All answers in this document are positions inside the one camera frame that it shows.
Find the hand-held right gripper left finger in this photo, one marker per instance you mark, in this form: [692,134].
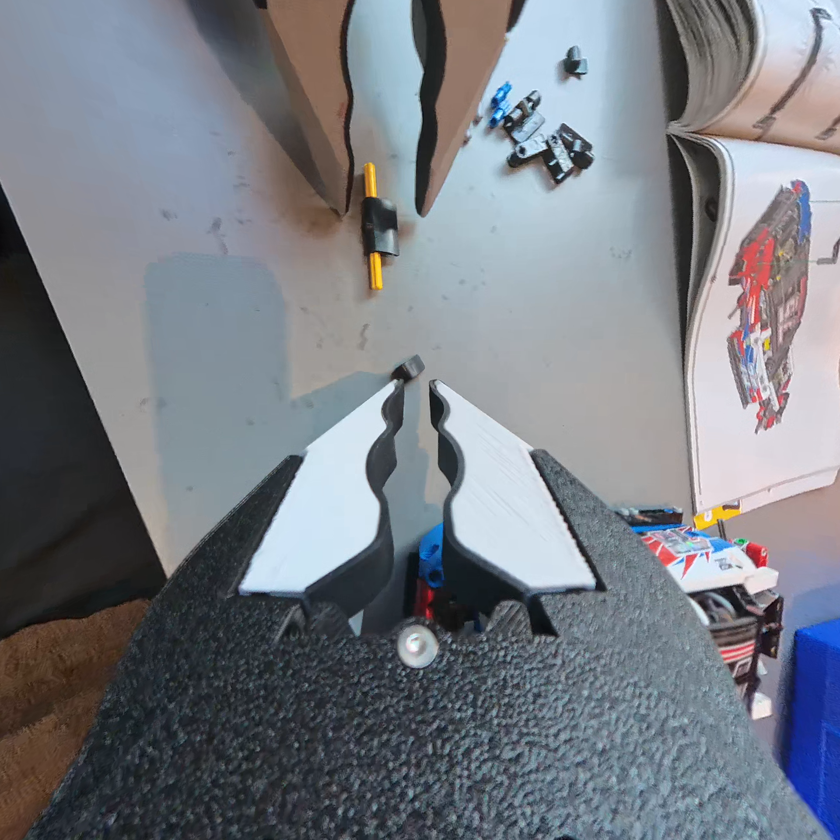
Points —
[321,518]

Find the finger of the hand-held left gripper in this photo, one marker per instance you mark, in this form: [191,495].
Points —
[302,65]
[466,65]

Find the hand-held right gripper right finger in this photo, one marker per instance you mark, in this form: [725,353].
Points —
[518,518]

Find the blue toy pin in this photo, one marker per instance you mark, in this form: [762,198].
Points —
[502,92]
[495,117]

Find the black clip brick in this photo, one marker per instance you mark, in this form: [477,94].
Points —
[575,61]

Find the yellow toy axle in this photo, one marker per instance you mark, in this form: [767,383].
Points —
[370,180]
[375,272]

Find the black hinge plate brick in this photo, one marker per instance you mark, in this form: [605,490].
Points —
[558,167]
[576,148]

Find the black axle connector brick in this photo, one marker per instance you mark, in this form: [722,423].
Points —
[380,226]

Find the grey desk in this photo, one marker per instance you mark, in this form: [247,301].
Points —
[525,295]

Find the partly built toy car model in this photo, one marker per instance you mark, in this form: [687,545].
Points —
[709,558]

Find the open instruction booklet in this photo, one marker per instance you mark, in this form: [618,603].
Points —
[814,394]

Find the blue storage bin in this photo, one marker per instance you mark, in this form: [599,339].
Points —
[814,722]

